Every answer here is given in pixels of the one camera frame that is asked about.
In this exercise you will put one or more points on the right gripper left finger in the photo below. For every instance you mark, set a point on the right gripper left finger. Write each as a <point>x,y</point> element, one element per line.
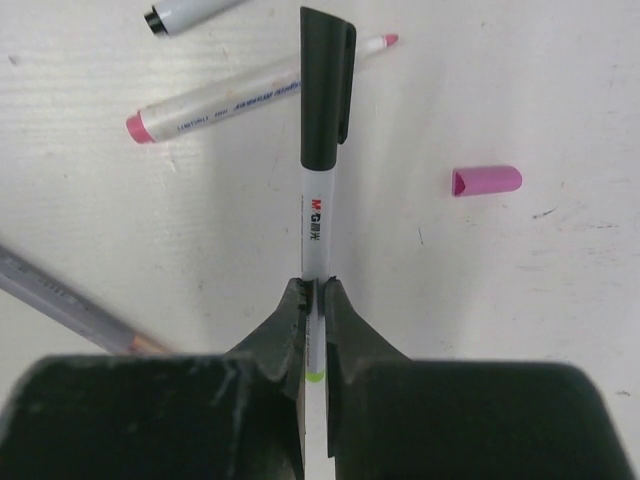
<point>239,415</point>

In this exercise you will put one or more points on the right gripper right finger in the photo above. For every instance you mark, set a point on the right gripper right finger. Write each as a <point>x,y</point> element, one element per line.
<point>393,417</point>

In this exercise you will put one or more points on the grey barrel marker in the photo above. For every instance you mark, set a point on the grey barrel marker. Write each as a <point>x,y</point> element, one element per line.
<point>59,302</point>

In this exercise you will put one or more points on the magenta pen cap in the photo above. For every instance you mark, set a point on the magenta pen cap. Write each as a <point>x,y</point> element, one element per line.
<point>485,180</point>

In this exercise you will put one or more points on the magenta cap marker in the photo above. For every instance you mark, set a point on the magenta cap marker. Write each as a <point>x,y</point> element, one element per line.
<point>216,102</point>

